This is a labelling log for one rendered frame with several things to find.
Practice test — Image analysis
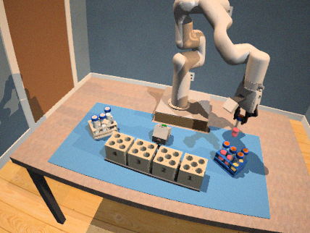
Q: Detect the blue tube rack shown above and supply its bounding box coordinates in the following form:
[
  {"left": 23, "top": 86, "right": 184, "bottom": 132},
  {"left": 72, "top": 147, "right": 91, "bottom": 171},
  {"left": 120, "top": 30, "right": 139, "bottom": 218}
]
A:
[{"left": 213, "top": 149, "right": 248, "bottom": 177}]

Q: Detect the clear conical tube with red liquid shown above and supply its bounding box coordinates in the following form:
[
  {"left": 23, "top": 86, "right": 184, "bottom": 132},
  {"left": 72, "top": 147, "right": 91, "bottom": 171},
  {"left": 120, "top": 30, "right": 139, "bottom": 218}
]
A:
[{"left": 218, "top": 141, "right": 230, "bottom": 161}]

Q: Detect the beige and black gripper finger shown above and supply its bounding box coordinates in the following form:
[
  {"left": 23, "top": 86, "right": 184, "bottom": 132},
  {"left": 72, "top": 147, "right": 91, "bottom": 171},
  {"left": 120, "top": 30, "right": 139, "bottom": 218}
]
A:
[
  {"left": 233, "top": 107, "right": 240, "bottom": 120},
  {"left": 241, "top": 105, "right": 258, "bottom": 125}
]

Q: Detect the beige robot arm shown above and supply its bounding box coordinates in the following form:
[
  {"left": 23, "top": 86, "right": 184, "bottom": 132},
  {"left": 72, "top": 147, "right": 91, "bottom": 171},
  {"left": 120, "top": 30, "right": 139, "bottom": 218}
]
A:
[{"left": 168, "top": 0, "right": 270, "bottom": 110}]

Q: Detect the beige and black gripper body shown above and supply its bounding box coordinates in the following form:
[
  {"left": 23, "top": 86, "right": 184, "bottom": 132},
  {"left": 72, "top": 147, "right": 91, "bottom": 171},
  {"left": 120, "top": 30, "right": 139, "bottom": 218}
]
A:
[{"left": 235, "top": 82, "right": 262, "bottom": 114}]

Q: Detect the light blue bench mat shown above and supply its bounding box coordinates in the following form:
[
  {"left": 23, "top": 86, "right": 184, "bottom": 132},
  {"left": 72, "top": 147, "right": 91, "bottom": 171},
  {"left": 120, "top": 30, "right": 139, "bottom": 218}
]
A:
[{"left": 48, "top": 102, "right": 270, "bottom": 219}]

